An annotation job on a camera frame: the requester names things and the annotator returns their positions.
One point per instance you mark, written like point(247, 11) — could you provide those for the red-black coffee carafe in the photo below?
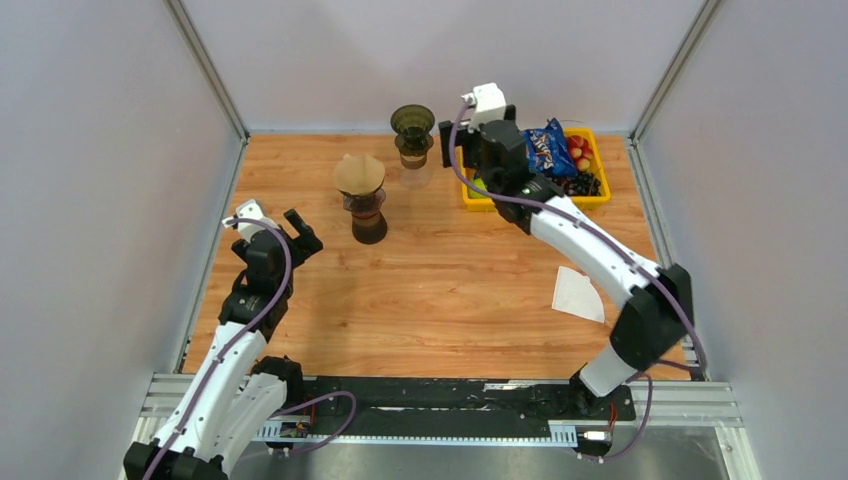
point(368, 224)

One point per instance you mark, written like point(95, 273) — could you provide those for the brown paper coffee filter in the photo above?
point(359, 175)

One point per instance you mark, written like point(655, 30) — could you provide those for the blue chips bag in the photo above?
point(547, 150)

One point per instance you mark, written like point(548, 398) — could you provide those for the yellow plastic bin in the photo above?
point(583, 203)

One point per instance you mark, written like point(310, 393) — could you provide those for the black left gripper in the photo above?
point(306, 243)

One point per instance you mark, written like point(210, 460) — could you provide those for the white paper sheet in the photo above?
point(575, 294)

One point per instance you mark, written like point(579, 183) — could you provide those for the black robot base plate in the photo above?
point(446, 408)

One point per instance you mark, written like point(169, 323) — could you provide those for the dark purple grape bunch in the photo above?
point(584, 184)

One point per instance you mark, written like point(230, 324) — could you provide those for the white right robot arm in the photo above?
point(655, 303)

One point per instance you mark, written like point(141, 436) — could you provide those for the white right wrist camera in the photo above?
point(485, 103)

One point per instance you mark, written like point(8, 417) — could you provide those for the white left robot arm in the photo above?
point(225, 371)

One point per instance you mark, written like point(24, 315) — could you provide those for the aluminium frame rail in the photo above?
point(679, 405)

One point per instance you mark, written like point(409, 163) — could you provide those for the clear glass with brown sleeve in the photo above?
point(414, 172)

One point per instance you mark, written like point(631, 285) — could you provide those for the yellow-green lime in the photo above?
point(478, 191)

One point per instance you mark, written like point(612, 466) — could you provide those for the red-yellow small fruits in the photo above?
point(581, 152)

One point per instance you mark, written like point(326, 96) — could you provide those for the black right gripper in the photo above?
point(446, 127)

